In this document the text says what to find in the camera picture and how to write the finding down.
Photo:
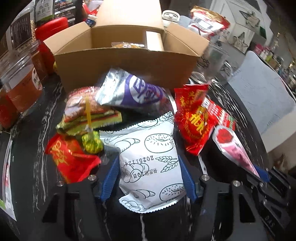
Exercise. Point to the small red snack packet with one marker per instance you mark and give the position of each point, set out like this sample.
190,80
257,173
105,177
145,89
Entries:
72,162

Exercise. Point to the yellow cracker in clear wrap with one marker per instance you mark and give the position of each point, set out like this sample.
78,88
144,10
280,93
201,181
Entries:
127,45

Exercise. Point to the clear glass mug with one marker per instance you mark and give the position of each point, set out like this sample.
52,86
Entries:
212,66

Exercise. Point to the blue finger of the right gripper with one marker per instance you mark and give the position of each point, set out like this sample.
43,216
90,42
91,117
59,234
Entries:
264,175

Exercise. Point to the white bread print snack bag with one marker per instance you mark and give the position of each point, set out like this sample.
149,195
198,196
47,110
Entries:
150,173

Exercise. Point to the red bag behind box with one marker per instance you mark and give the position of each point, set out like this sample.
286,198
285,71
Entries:
91,6

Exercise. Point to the small white blue bottle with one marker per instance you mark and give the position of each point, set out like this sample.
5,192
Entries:
91,20

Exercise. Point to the brown cardboard box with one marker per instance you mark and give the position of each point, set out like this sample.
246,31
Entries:
83,54

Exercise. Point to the yellow green apple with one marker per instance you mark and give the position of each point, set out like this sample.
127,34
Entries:
55,68

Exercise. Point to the white cream water jug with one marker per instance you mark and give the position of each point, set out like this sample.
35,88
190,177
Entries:
170,15

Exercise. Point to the white rectangular snack box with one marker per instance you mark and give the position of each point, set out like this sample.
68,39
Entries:
154,41

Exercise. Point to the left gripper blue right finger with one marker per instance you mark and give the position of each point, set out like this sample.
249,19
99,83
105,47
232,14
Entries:
188,182

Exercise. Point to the red yellow snack packet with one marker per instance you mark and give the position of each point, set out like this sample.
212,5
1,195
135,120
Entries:
194,121

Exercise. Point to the brown green cereal packet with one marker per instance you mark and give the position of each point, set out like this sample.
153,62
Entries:
83,111

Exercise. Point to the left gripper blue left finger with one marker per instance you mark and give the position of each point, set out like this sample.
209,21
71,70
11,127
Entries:
110,179

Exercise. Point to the silver purple snack bag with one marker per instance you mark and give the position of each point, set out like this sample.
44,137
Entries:
125,90

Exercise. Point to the red white green snack packet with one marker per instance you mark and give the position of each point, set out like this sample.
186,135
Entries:
220,115

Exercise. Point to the black standing pouch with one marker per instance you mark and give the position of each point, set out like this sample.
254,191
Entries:
71,9

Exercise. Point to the dark jar green label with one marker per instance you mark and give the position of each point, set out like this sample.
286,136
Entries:
44,11

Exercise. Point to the clear cup orange contents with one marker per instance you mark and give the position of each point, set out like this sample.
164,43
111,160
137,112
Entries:
20,80

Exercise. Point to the large red cashew bag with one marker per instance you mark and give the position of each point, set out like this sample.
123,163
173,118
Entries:
207,23

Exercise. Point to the clear jar dark label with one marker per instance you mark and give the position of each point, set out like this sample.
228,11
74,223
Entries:
19,31

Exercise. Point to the green lollipop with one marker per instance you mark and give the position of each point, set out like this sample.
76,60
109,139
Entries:
91,140

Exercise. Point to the pink rose snack pouch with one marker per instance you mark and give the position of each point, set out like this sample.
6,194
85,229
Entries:
230,146

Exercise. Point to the red plastic canister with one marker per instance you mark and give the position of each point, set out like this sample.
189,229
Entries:
44,34

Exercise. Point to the light grey sofa chair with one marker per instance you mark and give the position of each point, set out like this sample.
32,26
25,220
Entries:
267,99

